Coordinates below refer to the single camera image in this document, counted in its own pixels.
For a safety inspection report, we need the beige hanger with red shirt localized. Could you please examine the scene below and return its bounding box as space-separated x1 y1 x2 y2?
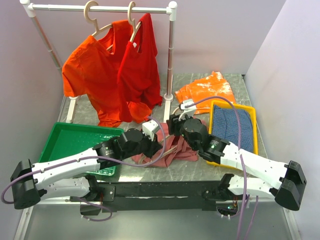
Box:
127 1 141 43

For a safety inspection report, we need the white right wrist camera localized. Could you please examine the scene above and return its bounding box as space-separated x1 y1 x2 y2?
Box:
178 98 197 121

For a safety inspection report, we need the aluminium frame rail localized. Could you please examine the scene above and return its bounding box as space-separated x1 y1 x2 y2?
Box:
14 198 103 240

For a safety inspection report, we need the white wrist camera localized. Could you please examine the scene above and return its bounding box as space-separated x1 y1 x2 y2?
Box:
178 98 197 121
142 119 160 141

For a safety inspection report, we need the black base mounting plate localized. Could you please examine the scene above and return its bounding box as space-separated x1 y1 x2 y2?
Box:
83 180 243 212

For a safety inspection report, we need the beige hanger with orange shirt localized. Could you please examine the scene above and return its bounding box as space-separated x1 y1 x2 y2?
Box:
83 0 114 39

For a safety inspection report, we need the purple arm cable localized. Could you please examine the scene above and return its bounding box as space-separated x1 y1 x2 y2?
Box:
187 96 260 240
1 115 167 205

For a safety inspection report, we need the white clothes rack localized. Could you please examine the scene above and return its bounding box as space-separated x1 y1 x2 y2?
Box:
20 0 178 121

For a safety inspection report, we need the green plastic tray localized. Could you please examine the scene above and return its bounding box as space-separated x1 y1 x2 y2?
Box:
38 122 124 163

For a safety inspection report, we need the yellow plastic tray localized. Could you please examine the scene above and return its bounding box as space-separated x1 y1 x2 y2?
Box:
209 99 259 155

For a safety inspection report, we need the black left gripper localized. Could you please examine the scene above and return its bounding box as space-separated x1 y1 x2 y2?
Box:
122 128 163 160

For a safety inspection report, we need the dusty pink t shirt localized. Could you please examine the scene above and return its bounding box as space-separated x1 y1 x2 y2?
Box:
131 122 199 168

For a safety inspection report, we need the red t shirt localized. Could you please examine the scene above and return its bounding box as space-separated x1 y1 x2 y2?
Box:
117 13 163 123

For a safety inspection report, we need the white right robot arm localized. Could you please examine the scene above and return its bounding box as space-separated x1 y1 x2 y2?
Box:
166 114 307 211

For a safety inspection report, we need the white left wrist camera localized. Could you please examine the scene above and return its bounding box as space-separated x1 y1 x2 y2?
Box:
142 119 160 141

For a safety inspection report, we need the orange t shirt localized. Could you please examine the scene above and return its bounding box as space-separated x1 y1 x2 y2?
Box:
62 20 152 127

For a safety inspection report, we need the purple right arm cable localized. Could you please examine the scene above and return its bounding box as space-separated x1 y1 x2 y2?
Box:
187 96 260 240

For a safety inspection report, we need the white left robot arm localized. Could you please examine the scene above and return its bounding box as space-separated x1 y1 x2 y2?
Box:
9 128 163 210

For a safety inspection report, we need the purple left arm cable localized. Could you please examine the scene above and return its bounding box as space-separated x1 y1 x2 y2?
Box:
1 115 167 205

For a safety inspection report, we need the orange white patterned shirt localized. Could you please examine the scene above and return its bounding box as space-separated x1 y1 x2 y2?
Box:
175 71 236 104

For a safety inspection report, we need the blue checked shirt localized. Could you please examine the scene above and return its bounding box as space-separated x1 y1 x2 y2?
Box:
211 105 254 153

